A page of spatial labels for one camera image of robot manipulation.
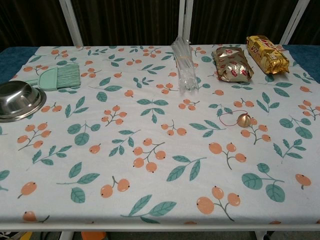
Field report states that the clear plastic packet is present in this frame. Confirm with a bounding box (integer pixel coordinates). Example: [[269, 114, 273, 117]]
[[170, 36, 201, 95]]

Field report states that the stainless steel bowl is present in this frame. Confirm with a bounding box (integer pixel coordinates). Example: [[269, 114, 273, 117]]
[[0, 80, 48, 123]]

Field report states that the gold and red snack packet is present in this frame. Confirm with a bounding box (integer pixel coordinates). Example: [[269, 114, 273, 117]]
[[211, 46, 255, 83]]

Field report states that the mint green hand brush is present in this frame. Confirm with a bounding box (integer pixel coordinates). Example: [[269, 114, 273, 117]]
[[24, 62, 82, 91]]

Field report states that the floral orange berry tablecloth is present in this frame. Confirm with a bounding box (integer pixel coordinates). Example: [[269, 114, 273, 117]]
[[0, 44, 320, 225]]

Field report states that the white partition frame post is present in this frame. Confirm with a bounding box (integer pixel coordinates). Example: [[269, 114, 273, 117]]
[[279, 0, 311, 46], [59, 0, 84, 47], [178, 0, 193, 46]]

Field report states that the yellow snack packet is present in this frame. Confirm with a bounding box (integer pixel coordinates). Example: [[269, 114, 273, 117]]
[[246, 35, 290, 75]]

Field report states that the orange round object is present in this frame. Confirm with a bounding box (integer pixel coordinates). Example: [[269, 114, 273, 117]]
[[81, 231, 107, 240]]

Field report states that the dark pleated curtain panel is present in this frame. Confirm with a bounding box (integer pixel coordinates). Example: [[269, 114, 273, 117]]
[[287, 0, 320, 46], [189, 0, 299, 46], [71, 0, 181, 47], [0, 0, 76, 49]]

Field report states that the white table frame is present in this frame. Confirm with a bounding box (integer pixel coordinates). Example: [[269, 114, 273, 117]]
[[0, 221, 320, 240]]

